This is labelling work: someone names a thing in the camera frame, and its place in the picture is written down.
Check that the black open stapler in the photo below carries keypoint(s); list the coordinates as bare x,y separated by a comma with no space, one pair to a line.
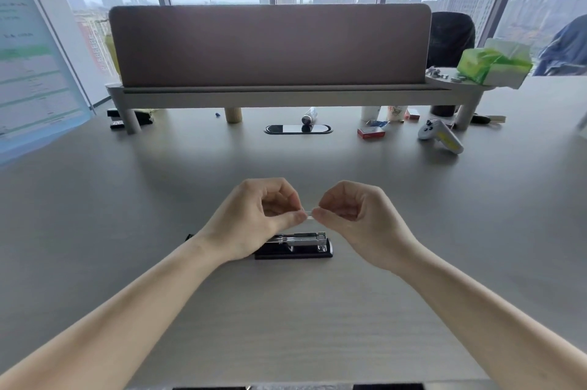
298,245

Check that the brown desk divider panel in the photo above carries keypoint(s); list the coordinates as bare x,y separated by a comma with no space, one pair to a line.
270,43

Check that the printed paper cup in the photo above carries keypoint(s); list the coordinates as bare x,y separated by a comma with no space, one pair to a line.
395,113

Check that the white game controller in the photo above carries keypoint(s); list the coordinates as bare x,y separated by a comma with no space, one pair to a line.
441,133

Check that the red small box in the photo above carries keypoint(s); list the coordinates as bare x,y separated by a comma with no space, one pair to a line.
370,132

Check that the white paper cup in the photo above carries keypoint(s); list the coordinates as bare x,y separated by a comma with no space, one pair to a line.
369,113

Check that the blue jacket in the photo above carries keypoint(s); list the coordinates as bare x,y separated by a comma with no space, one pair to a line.
564,48

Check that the person's right thumb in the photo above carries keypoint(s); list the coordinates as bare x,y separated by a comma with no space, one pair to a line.
328,222

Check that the person's left hand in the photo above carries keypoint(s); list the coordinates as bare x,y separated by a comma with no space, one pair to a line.
238,220

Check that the black keyboard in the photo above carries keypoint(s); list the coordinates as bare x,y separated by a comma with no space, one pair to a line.
298,387

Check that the black dark cup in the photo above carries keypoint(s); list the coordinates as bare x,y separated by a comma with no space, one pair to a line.
443,110

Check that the person's left thumb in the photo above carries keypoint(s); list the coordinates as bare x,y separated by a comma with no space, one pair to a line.
284,219

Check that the person's right hand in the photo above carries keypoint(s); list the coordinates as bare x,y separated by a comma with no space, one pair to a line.
367,224

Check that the computer monitor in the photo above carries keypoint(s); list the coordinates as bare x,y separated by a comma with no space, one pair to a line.
32,59

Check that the green tissue pack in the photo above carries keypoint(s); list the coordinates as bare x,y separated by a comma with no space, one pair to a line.
493,65

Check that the pile of metal binder clips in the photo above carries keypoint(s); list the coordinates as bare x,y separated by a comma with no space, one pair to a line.
442,74

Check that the white desk shelf riser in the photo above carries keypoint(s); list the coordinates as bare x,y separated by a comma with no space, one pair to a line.
293,93

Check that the black key fob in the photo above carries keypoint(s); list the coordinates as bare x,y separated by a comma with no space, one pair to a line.
480,119

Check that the black office chair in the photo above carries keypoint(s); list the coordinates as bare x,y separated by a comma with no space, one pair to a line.
451,41

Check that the black pouch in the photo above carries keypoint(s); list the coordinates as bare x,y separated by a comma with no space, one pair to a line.
146,117

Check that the person's right forearm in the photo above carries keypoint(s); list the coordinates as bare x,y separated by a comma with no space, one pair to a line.
481,316

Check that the small red packet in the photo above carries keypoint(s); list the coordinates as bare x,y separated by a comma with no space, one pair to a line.
412,114

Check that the wooden cylinder leg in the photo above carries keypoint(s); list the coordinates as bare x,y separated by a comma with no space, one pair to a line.
233,114

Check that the person's left forearm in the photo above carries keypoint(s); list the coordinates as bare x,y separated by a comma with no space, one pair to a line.
105,316

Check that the silver staple strip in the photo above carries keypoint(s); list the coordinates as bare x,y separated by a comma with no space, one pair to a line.
310,212

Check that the white tube with black cap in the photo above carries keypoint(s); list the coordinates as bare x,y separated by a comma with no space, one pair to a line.
309,115

